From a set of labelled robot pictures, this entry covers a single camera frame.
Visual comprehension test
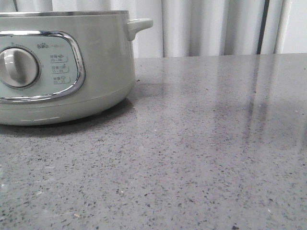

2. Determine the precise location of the pale green electric pot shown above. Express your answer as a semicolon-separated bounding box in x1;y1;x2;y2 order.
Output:
0;11;153;126

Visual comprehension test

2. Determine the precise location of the grey pot control knob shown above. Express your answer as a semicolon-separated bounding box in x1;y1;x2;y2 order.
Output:
0;47;39;88

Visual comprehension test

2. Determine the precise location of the white pleated curtain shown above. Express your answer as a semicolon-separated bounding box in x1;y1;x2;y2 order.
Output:
0;0;307;58

